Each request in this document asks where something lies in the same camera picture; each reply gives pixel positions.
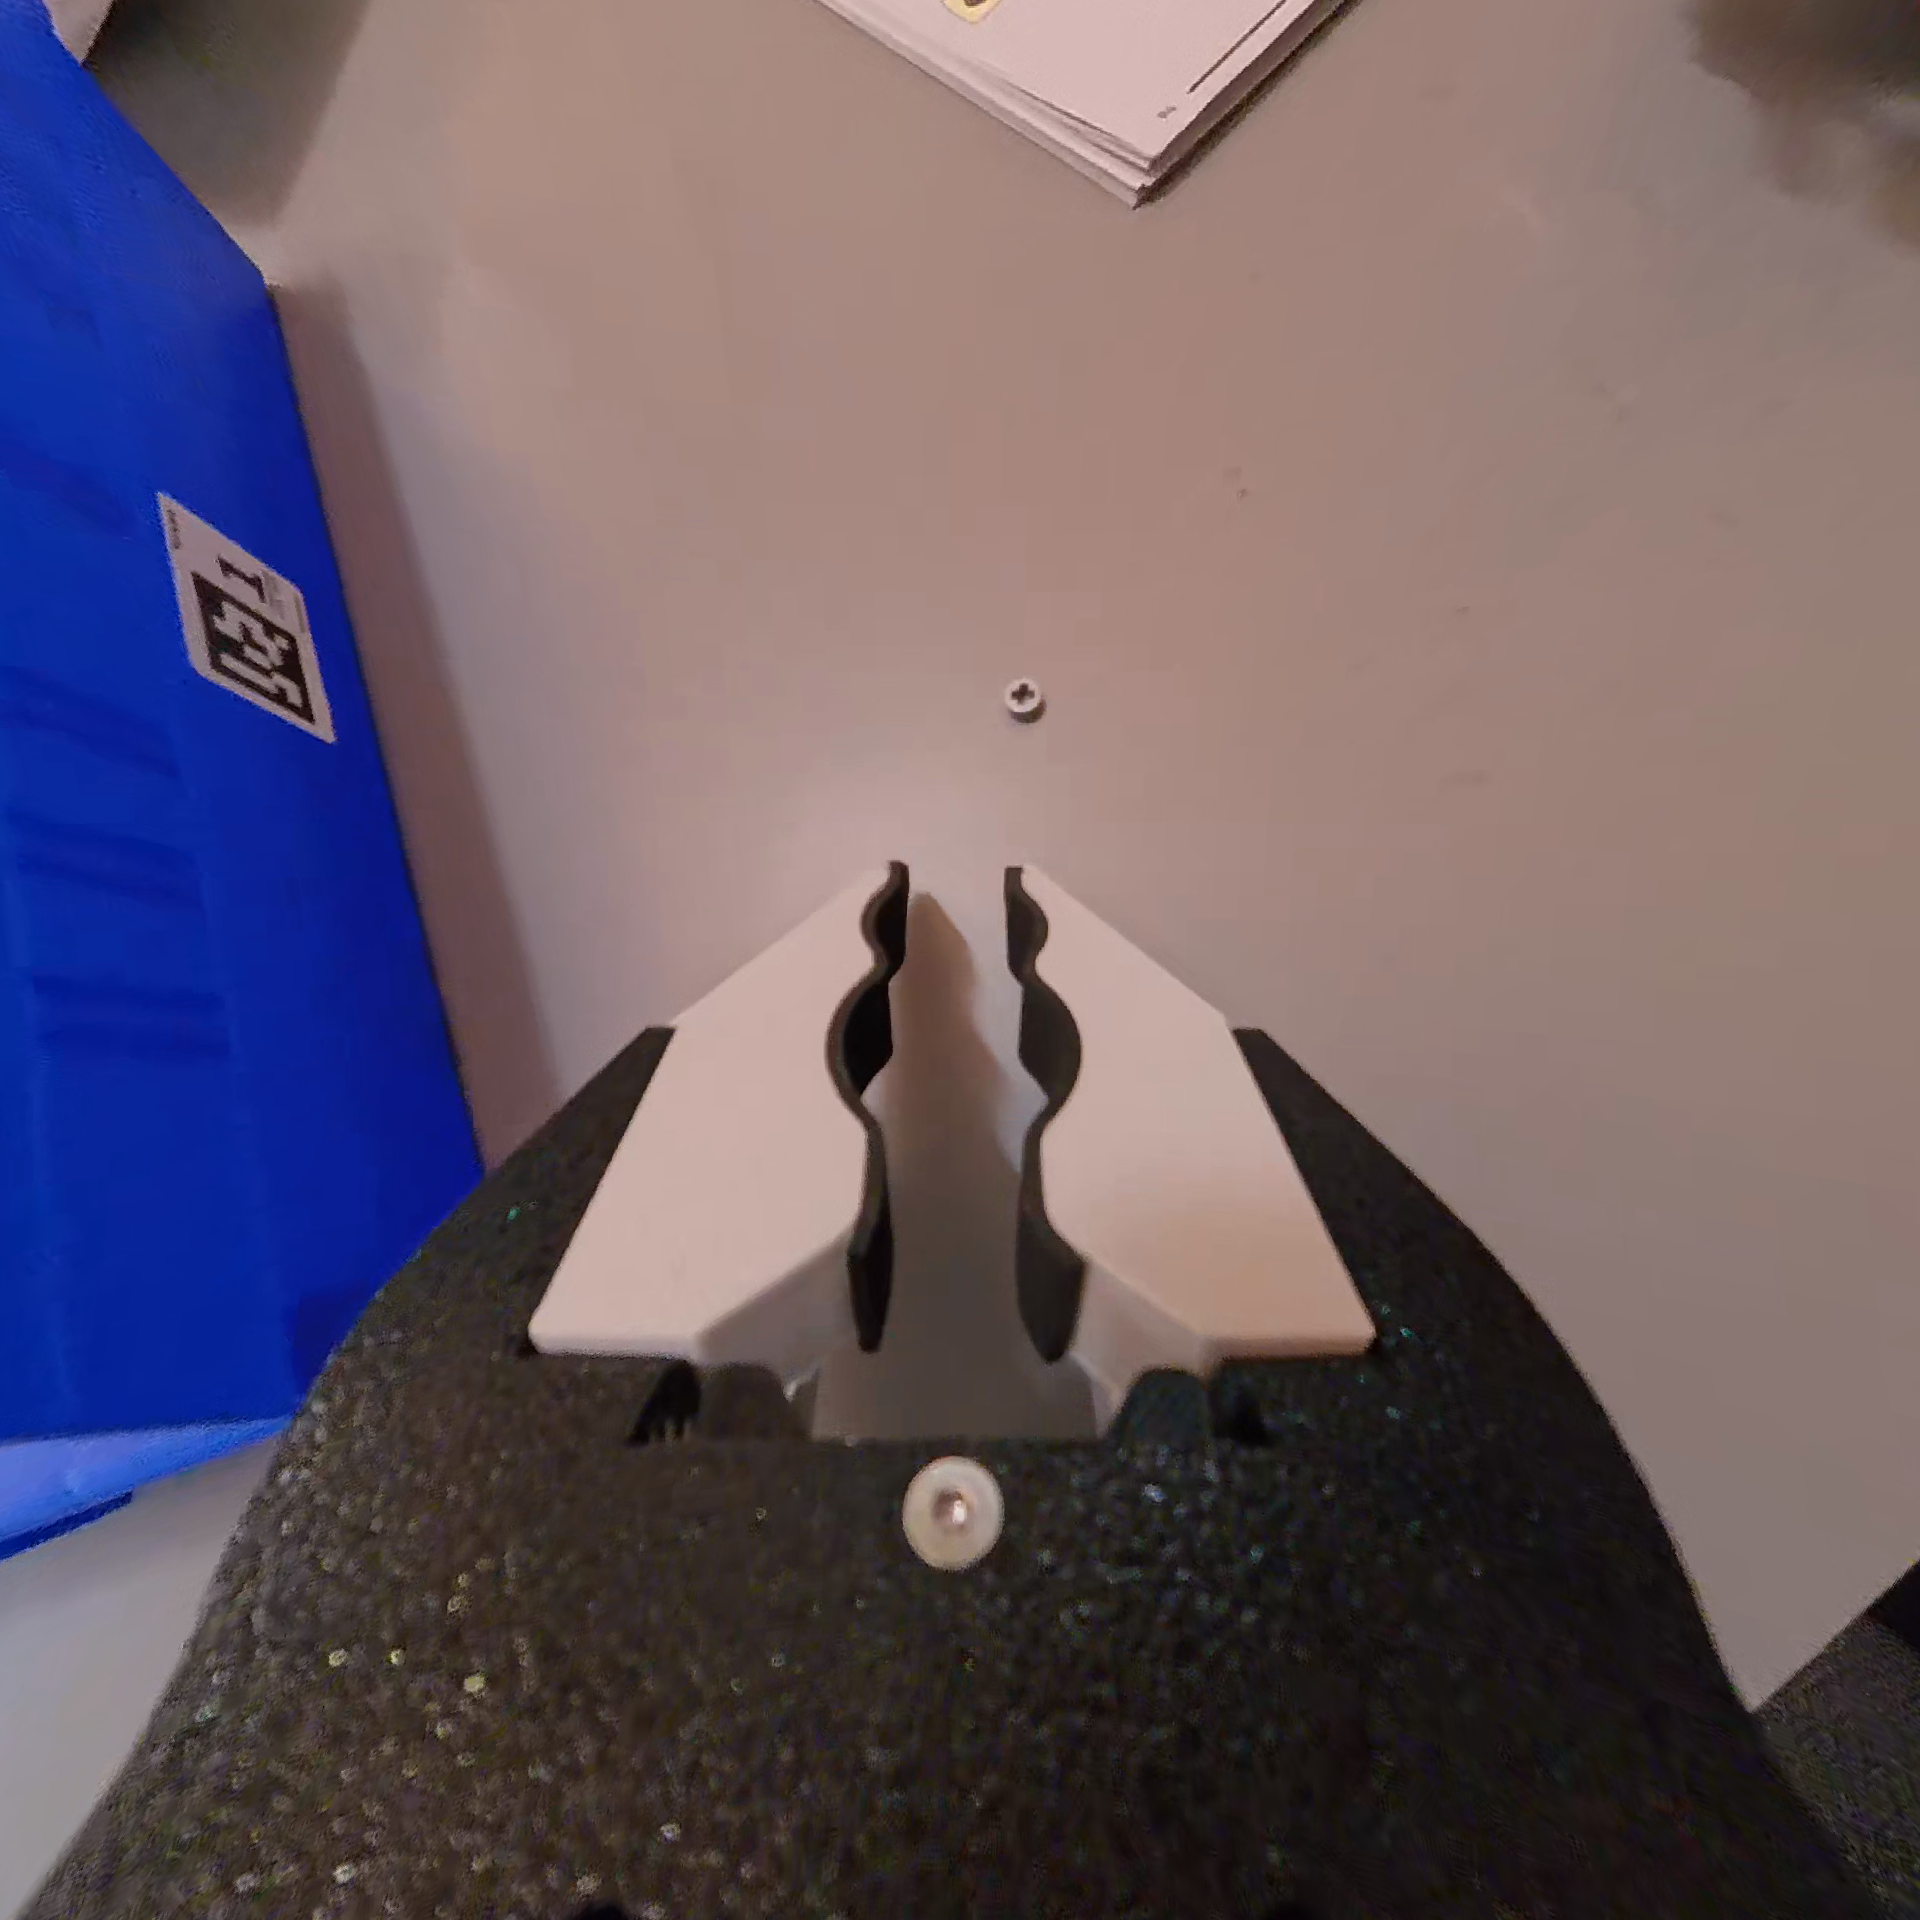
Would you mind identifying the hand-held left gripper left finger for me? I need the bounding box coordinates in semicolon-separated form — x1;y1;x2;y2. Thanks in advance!
527;860;914;1389

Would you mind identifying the grey desk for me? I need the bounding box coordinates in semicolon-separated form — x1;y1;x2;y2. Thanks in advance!
0;0;1920;1729

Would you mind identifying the white instruction booklet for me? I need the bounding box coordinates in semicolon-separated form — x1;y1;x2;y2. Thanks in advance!
817;0;1353;209

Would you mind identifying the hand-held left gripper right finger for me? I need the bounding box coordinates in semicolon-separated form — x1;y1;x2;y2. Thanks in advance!
1000;861;1383;1414

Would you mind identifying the blue labelled plastic bin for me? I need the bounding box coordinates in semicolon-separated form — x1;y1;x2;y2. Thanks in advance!
0;0;486;1562

